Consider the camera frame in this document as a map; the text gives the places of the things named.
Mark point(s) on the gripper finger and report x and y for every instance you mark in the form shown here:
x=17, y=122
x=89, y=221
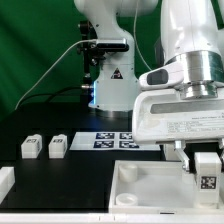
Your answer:
x=179, y=148
x=221, y=147

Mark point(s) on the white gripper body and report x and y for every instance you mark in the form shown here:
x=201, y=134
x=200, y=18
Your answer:
x=161, y=116

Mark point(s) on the white square tabletop part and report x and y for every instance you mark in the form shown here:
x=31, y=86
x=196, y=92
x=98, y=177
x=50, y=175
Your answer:
x=152, y=187

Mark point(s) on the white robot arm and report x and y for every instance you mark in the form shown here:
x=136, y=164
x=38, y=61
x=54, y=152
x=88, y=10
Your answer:
x=189, y=35

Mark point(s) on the white sheet with tags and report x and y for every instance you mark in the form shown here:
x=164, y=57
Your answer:
x=108, y=141

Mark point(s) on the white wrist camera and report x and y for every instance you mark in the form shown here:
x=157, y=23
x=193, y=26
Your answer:
x=164, y=77

